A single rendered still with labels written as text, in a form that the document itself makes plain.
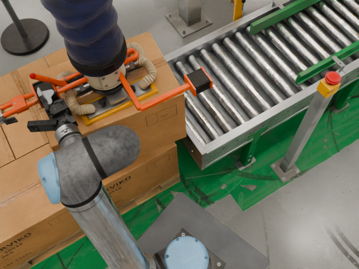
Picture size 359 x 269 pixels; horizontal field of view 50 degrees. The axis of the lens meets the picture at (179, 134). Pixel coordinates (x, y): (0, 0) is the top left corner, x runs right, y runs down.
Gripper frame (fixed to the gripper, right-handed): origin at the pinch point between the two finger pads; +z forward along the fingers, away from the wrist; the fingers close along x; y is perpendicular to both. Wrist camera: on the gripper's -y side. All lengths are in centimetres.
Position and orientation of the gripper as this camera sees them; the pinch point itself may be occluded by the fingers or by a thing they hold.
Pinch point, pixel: (40, 95)
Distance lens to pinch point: 164.3
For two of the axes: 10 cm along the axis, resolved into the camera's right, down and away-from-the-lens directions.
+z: -5.2, -7.4, 4.2
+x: -0.4, -4.7, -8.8
